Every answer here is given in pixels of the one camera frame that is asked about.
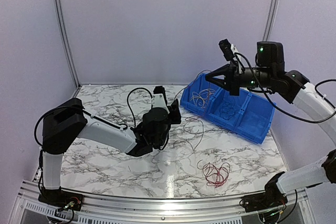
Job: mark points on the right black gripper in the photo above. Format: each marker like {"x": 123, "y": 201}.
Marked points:
{"x": 232, "y": 80}

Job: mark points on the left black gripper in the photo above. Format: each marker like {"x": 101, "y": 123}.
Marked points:
{"x": 176, "y": 119}

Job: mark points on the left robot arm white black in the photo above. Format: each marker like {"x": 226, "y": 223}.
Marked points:
{"x": 69, "y": 121}

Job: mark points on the blue three-compartment plastic bin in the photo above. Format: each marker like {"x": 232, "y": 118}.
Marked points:
{"x": 247, "y": 115}

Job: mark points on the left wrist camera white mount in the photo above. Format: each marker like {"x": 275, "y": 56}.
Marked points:
{"x": 159, "y": 98}

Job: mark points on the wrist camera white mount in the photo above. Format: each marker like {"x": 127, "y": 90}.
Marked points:
{"x": 229, "y": 50}
{"x": 159, "y": 98}

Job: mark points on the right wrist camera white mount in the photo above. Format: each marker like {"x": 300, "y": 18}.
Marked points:
{"x": 229, "y": 50}

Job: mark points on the right aluminium corner post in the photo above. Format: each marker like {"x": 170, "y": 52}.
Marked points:
{"x": 270, "y": 19}

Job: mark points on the aluminium corner post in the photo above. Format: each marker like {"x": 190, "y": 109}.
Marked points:
{"x": 66, "y": 44}
{"x": 270, "y": 19}

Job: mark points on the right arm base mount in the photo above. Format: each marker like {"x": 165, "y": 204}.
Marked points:
{"x": 260, "y": 201}

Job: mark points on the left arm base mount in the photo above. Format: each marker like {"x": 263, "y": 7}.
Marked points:
{"x": 62, "y": 199}

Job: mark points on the aluminium front rail frame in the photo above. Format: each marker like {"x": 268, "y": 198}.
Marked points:
{"x": 112, "y": 209}

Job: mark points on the left aluminium corner post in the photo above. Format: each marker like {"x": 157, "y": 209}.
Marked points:
{"x": 66, "y": 44}

